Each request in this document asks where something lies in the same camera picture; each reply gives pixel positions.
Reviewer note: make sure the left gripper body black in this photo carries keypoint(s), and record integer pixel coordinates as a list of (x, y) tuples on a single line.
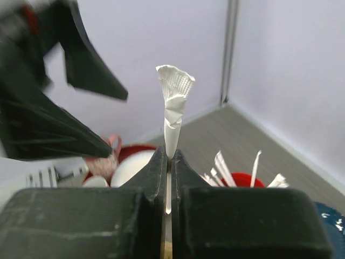
[(28, 34)]

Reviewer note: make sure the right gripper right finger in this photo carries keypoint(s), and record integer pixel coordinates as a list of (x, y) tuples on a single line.
[(192, 211)]

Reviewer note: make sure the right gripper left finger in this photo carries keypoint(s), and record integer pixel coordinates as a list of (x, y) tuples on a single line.
[(149, 233)]

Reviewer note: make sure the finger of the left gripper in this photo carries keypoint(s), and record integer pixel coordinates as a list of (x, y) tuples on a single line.
[(32, 126), (84, 67)]

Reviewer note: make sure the white paper plates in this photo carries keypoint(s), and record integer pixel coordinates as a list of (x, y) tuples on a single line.
[(124, 172)]

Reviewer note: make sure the red round tray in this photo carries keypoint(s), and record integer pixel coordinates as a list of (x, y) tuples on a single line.
[(126, 152)]

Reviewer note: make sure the pink mug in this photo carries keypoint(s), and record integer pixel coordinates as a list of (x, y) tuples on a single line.
[(106, 167)]

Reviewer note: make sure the red straw holder cup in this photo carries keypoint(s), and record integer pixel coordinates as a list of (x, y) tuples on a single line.
[(243, 180)]

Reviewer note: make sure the white wrapped straw horizontal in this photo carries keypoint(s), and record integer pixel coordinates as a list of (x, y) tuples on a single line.
[(278, 182)]

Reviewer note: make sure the blue ceramic leaf dish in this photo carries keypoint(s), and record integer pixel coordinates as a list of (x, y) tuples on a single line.
[(333, 221)]

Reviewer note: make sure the aluminium rail frame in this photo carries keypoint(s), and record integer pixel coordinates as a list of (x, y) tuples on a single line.
[(51, 178)]

